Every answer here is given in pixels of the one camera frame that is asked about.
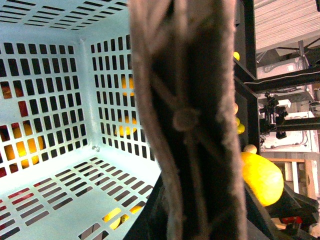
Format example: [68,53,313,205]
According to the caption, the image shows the brown basket handle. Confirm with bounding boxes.
[128,0,248,240]

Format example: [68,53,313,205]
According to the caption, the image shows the large yellow melon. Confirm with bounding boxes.
[241,152,285,207]

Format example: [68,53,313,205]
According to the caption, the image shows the light blue plastic basket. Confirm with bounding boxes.
[0,0,160,240]

